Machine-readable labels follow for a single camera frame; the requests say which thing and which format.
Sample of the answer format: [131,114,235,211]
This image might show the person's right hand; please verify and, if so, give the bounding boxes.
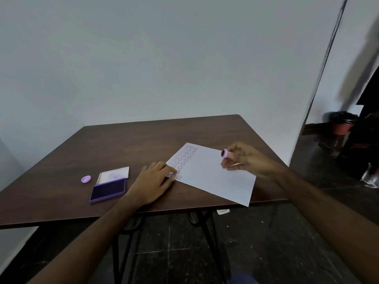
[220,142,281,181]

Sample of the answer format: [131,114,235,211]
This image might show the person's left hand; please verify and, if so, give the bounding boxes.
[126,162,180,209]

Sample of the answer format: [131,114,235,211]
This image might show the white stamped paper sheet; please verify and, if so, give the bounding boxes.
[165,143,256,207]

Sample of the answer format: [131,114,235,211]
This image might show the person's right forearm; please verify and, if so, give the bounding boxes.
[272,167,379,284]

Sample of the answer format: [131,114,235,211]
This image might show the person's left forearm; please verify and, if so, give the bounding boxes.
[28,196,143,284]

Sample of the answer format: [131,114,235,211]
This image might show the open purple ink pad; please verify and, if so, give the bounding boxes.
[89,167,130,204]

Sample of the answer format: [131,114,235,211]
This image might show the black metal table legs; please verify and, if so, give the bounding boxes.
[111,210,232,284]

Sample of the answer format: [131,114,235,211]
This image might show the black and red bin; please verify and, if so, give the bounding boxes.
[329,111,359,136]

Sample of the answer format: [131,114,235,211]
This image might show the blue trousers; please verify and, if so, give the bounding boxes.
[229,270,262,284]

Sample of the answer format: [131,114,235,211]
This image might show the dark furniture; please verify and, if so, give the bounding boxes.
[338,63,379,181]

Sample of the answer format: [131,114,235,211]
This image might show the clear glass object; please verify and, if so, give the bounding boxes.
[362,162,379,189]

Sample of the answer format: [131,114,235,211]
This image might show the black wall edge strip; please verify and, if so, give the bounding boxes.
[288,0,349,167]

